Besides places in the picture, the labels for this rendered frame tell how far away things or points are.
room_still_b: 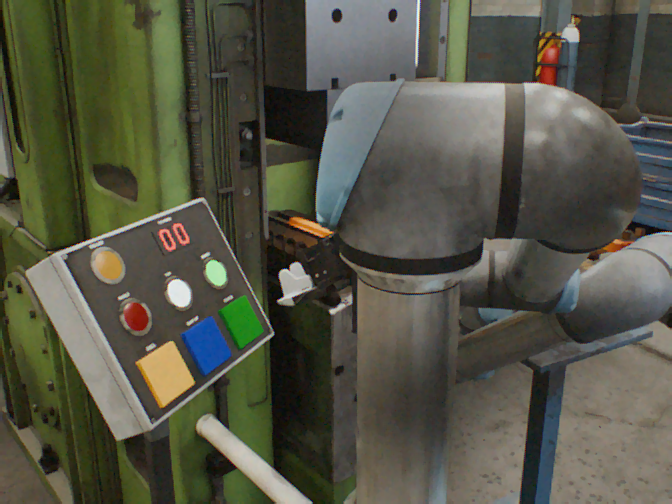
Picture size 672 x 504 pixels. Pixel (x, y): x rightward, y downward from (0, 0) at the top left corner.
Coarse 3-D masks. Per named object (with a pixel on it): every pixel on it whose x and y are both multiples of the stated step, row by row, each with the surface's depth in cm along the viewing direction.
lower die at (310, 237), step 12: (300, 216) 185; (276, 228) 176; (288, 228) 176; (300, 228) 172; (276, 240) 170; (288, 240) 168; (300, 240) 167; (312, 240) 167; (276, 252) 165; (288, 252) 161; (288, 264) 162; (348, 288) 155
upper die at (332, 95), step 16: (272, 96) 153; (288, 96) 148; (304, 96) 144; (320, 96) 140; (336, 96) 139; (272, 112) 154; (288, 112) 149; (304, 112) 145; (320, 112) 141; (288, 128) 151; (304, 128) 146; (320, 128) 142
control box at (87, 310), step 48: (96, 240) 101; (144, 240) 108; (192, 240) 116; (48, 288) 97; (96, 288) 98; (144, 288) 105; (192, 288) 113; (240, 288) 122; (96, 336) 96; (144, 336) 101; (96, 384) 99; (144, 384) 98
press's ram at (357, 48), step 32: (288, 0) 133; (320, 0) 131; (352, 0) 136; (384, 0) 141; (416, 0) 146; (288, 32) 135; (320, 32) 133; (352, 32) 138; (384, 32) 143; (416, 32) 149; (288, 64) 137; (320, 64) 135; (352, 64) 140; (384, 64) 145
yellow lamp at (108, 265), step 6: (102, 252) 100; (108, 252) 101; (96, 258) 99; (102, 258) 100; (108, 258) 101; (114, 258) 102; (96, 264) 99; (102, 264) 99; (108, 264) 100; (114, 264) 101; (120, 264) 102; (102, 270) 99; (108, 270) 100; (114, 270) 101; (120, 270) 102; (108, 276) 100; (114, 276) 100
